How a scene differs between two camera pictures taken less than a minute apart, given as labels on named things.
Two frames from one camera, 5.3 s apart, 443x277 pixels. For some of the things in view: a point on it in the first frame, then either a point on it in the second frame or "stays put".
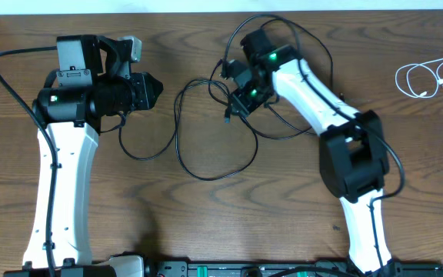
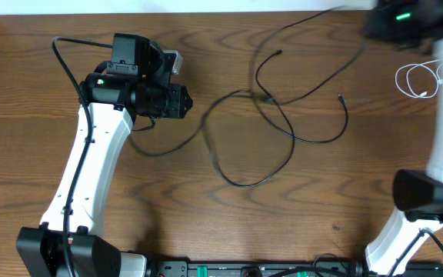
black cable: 224,65 to 254,93
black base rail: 288,268 stays put
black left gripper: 148,94 to 180,105
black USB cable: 179,138 to 211,144
